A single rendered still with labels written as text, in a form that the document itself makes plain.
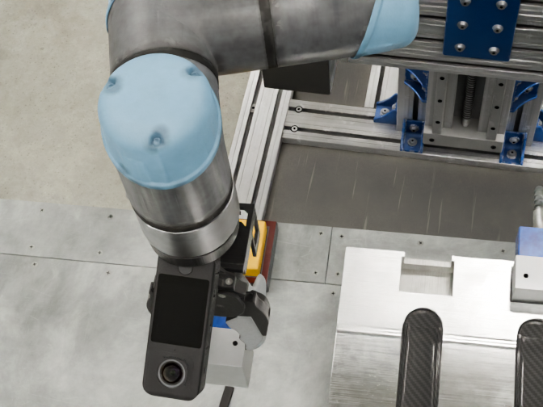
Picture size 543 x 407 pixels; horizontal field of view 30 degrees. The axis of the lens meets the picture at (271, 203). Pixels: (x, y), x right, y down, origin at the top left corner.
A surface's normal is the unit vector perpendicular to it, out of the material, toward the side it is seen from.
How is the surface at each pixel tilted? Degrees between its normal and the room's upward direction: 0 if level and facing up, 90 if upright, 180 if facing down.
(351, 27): 65
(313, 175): 0
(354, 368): 3
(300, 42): 80
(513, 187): 0
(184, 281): 30
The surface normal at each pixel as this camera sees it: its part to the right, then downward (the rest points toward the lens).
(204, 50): 0.77, -0.39
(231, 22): 0.02, 0.22
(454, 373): -0.09, -0.46
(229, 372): -0.14, 0.86
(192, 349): -0.13, 0.00
